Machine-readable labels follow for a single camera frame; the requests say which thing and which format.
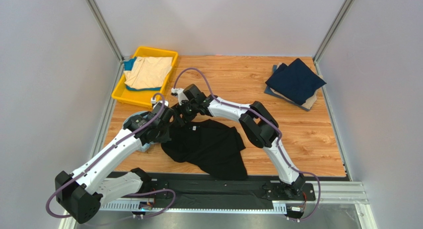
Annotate aluminium frame rail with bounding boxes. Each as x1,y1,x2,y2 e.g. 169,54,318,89
85,0,124,158

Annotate black t shirt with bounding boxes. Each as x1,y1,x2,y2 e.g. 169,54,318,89
161,119,248,180

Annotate cream t shirt in tray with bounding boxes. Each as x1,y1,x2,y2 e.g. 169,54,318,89
124,57,172,89

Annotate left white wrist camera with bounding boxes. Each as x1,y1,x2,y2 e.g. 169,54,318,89
150,97,169,109

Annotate teal t shirt in tray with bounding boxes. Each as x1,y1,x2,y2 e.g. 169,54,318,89
124,57,161,91

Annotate light blue headphones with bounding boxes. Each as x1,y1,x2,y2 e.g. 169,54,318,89
122,111,156,153

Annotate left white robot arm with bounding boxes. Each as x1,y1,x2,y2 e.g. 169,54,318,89
46,101,174,224

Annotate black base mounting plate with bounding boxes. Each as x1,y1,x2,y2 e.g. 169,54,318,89
140,173,317,210

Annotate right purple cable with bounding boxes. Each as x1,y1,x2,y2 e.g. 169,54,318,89
173,67,322,222

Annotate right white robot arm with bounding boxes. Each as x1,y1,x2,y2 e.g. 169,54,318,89
171,84,305,197

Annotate folded navy t shirt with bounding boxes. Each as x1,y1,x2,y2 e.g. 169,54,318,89
266,58,326,105

